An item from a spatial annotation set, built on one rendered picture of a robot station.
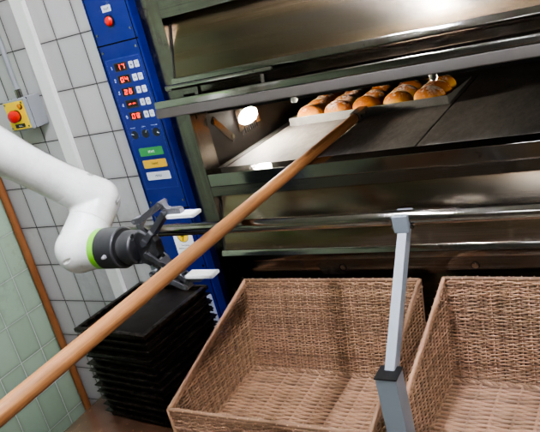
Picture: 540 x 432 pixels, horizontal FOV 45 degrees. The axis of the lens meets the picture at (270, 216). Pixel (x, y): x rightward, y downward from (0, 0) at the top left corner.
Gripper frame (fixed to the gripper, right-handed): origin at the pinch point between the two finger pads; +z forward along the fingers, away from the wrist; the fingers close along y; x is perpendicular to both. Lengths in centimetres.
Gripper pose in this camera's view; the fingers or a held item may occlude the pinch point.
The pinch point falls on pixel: (202, 243)
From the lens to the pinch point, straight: 134.4
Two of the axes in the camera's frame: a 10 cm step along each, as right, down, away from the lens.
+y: 2.4, 9.2, 3.1
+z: 8.6, -0.6, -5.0
